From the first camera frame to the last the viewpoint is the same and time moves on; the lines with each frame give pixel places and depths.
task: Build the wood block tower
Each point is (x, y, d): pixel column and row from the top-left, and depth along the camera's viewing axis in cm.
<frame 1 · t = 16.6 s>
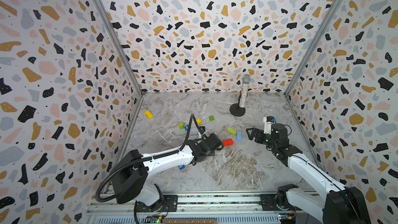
left hand: (211, 146, 83), fingers open
right hand: (251, 128, 85), fingers open
yellow flat rectangular block: (148, 114, 108), point 2 cm above the table
green cylinder block: (181, 126, 102), point 3 cm above the table
red rectangular block: (227, 142, 97), on the table
small yellow cube: (198, 121, 108), on the table
small green cube: (211, 117, 109), on the table
lime green flat block: (231, 130, 102), on the table
light blue flat block: (239, 136, 99), on the table
glitter microphone: (244, 90, 92), point 25 cm above the table
black round microphone stand: (236, 111, 113), on the table

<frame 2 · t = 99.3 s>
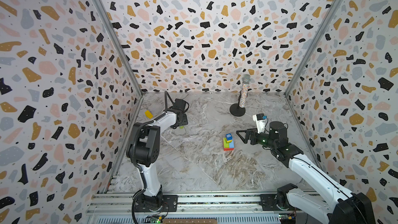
left hand: (181, 119, 98), fingers open
right hand: (240, 129, 78), fingers open
small yellow cube: (229, 141, 91), point 6 cm above the table
lime green flat block: (226, 145, 92), point 4 cm above the table
light blue flat block: (231, 144, 92), point 5 cm above the table
blue number six cube: (229, 137, 88), point 11 cm above the table
red rectangular block 2: (228, 149, 93), on the table
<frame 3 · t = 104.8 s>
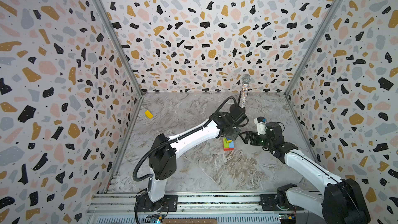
left hand: (234, 130, 80), fingers open
right hand: (244, 131, 85), fingers open
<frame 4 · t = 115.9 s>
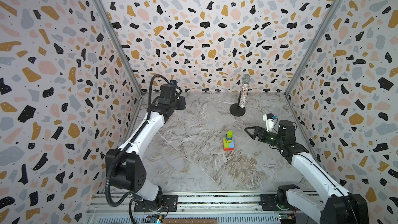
left hand: (184, 96, 82), fingers open
right hand: (248, 128, 80), fingers open
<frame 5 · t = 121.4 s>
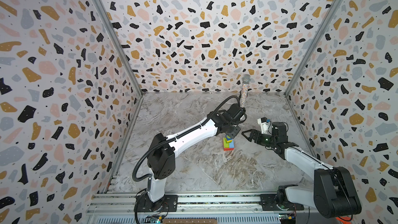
left hand: (235, 127, 80), fingers open
right hand: (245, 132, 86), fingers open
